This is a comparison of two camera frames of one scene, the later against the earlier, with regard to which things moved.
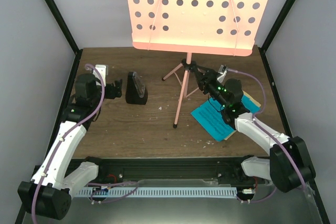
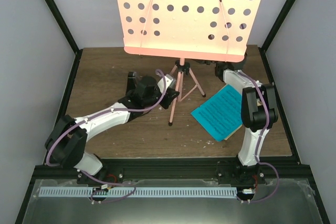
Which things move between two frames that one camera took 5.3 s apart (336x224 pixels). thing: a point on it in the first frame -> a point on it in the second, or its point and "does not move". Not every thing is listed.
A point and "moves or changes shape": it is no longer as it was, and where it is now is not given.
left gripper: x=112 y=95 -> x=168 y=97
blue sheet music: x=210 y=117 does not move
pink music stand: x=209 y=12 moves or changes shape
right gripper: x=206 y=80 -> x=207 y=62
